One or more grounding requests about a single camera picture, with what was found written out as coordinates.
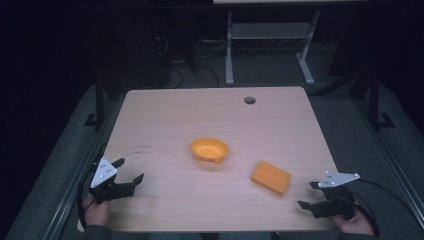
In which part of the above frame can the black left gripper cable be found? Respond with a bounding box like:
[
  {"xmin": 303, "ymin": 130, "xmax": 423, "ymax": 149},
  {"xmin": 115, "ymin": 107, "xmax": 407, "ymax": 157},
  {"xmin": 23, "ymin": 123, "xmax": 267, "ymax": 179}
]
[{"xmin": 76, "ymin": 143, "xmax": 108, "ymax": 232}]

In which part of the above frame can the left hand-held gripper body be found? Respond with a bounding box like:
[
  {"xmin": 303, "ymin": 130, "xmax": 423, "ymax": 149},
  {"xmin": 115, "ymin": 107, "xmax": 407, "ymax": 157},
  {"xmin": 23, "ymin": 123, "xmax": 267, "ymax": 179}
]
[{"xmin": 88, "ymin": 157, "xmax": 136, "ymax": 205}]

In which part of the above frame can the orange rectangular sponge block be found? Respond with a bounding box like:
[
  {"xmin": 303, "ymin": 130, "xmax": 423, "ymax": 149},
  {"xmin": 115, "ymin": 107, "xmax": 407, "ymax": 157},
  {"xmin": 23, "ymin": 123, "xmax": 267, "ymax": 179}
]
[{"xmin": 250, "ymin": 160, "xmax": 293, "ymax": 197}]

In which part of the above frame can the aluminium rail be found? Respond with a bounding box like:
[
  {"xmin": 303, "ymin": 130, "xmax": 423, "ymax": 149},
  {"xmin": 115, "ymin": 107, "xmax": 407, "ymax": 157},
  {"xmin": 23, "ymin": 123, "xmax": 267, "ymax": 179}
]
[
  {"xmin": 352, "ymin": 99, "xmax": 424, "ymax": 232},
  {"xmin": 41, "ymin": 99, "xmax": 116, "ymax": 240}
]

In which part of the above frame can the orange plastic bowl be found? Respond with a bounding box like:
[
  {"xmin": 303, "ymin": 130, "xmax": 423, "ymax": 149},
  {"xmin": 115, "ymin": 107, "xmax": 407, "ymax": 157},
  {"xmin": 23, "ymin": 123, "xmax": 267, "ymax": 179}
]
[{"xmin": 189, "ymin": 137, "xmax": 230, "ymax": 165}]

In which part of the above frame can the person's right hand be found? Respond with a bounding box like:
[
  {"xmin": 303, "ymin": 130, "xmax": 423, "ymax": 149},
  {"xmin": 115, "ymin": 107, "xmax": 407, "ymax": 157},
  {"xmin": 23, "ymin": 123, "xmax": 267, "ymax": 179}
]
[{"xmin": 332, "ymin": 210, "xmax": 375, "ymax": 235}]

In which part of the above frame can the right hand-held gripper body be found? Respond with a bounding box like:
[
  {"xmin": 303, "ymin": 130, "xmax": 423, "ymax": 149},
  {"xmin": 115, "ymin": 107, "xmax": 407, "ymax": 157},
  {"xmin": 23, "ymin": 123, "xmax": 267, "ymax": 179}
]
[{"xmin": 310, "ymin": 171, "xmax": 361, "ymax": 221}]

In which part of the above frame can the white metal table frame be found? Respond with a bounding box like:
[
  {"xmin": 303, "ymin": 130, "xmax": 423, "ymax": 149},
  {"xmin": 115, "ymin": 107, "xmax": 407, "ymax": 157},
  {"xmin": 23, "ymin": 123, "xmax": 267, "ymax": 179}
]
[{"xmin": 224, "ymin": 9, "xmax": 322, "ymax": 87}]

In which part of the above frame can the person's left hand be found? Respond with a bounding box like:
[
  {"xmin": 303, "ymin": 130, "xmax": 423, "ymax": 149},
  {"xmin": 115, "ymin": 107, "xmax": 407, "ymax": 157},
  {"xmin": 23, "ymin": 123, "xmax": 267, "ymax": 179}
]
[{"xmin": 81, "ymin": 194, "xmax": 112, "ymax": 228}]

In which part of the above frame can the black metal stand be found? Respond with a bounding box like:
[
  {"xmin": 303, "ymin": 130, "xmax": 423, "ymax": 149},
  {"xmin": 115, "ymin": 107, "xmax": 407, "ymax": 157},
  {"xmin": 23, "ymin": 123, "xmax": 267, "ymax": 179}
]
[
  {"xmin": 83, "ymin": 71, "xmax": 108, "ymax": 130},
  {"xmin": 367, "ymin": 68, "xmax": 396, "ymax": 132}
]

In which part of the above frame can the tangle of black floor cables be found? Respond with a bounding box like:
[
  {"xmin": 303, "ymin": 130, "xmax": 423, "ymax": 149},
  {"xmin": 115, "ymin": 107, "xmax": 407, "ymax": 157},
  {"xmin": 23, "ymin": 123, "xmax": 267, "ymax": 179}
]
[{"xmin": 153, "ymin": 34, "xmax": 222, "ymax": 90}]

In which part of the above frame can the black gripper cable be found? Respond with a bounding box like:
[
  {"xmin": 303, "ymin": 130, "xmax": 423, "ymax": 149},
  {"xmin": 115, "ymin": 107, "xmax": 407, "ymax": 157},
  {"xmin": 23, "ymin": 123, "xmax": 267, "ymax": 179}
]
[
  {"xmin": 76, "ymin": 143, "xmax": 108, "ymax": 232},
  {"xmin": 346, "ymin": 178, "xmax": 416, "ymax": 238}
]

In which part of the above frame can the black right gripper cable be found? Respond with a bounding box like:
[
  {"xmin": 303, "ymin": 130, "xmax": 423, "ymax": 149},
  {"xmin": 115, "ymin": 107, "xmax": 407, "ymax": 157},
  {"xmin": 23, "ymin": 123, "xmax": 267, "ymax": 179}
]
[{"xmin": 346, "ymin": 178, "xmax": 416, "ymax": 238}]

